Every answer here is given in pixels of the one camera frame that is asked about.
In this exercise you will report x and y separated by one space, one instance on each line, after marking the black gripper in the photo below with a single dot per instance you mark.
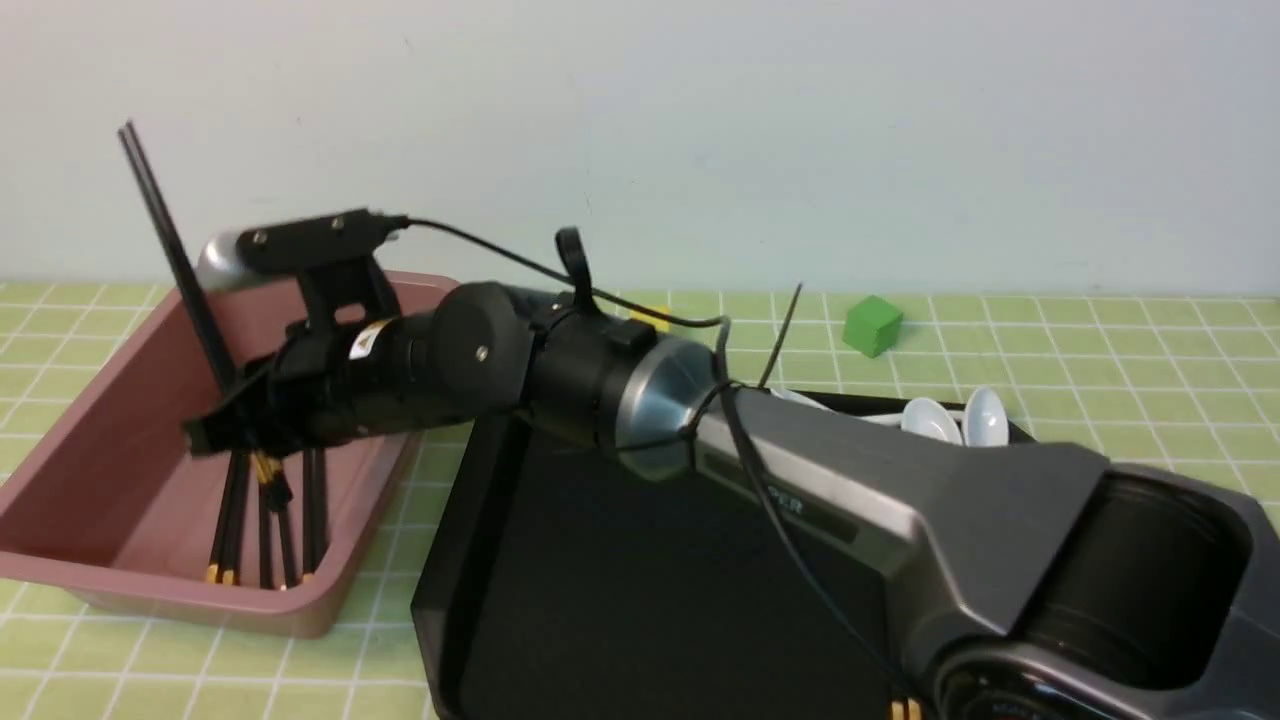
326 389

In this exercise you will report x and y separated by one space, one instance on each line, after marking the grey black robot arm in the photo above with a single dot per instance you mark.
1039 580

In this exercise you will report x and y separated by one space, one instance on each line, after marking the black chopstick in bin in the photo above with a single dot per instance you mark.
308 559
319 512
213 572
289 568
231 560
266 564

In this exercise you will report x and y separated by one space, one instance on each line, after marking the pink plastic bin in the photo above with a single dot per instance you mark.
110 507

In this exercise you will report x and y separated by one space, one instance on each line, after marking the black plastic tray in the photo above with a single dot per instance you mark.
558 586

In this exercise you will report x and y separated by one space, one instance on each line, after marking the yellow cube block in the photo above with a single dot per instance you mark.
655 316

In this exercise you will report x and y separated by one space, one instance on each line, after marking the white spoon upper middle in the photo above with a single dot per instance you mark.
798 398

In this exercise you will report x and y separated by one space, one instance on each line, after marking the green cube block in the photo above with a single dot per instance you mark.
872 325

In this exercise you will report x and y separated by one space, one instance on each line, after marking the white spoon large bowl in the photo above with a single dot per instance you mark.
928 418

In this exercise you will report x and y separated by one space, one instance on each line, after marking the white spoon rightmost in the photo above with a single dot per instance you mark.
985 419

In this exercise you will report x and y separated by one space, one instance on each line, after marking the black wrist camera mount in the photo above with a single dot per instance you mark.
331 258

